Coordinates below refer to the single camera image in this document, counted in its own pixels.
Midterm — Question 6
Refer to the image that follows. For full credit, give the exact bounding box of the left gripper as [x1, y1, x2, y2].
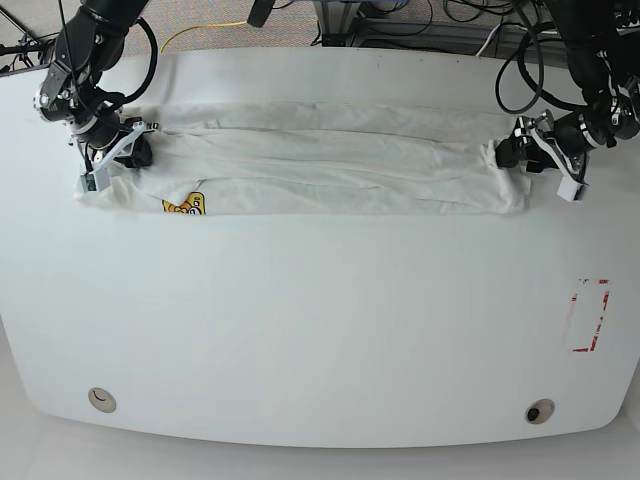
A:
[495, 112, 588, 175]

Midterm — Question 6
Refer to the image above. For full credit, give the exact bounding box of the aluminium frame base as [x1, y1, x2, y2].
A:
[311, 1, 499, 55]

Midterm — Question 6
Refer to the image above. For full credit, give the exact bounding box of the black tripod stand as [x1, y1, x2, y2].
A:
[1, 1, 59, 76]

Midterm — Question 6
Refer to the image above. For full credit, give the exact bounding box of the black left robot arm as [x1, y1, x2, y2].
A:
[496, 1, 639, 181]

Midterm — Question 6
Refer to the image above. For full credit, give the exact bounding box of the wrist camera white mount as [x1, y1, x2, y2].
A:
[79, 118, 158, 194]
[513, 110, 588, 202]

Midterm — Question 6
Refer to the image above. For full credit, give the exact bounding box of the right table cable grommet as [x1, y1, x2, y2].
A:
[525, 399, 555, 425]

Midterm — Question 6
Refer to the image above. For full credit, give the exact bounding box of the white cable on floor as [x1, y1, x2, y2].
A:
[474, 24, 501, 57]

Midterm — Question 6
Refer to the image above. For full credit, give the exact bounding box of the table cable grommet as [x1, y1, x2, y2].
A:
[525, 399, 555, 425]
[88, 387, 117, 414]

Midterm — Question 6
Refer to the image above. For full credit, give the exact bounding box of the white printed T-shirt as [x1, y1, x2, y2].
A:
[75, 102, 531, 215]

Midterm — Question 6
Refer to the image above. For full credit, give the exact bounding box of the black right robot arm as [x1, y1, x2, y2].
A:
[35, 1, 159, 167]

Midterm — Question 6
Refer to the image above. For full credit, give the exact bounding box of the red tape rectangle marking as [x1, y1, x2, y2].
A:
[564, 279, 611, 353]

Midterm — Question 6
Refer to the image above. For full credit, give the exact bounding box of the left table cable grommet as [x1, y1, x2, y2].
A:
[88, 387, 117, 414]

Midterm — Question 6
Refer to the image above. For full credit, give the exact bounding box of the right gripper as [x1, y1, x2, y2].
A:
[79, 117, 161, 171]

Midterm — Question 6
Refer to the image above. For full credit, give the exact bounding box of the yellow cable on floor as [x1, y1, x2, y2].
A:
[159, 19, 250, 54]

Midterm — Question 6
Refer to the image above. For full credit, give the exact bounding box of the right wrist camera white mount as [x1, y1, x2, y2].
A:
[79, 118, 158, 194]

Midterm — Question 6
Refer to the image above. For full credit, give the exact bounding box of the black loop cable left arm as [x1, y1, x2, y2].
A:
[495, 19, 591, 115]

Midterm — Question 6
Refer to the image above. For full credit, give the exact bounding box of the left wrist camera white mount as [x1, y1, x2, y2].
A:
[513, 110, 588, 202]

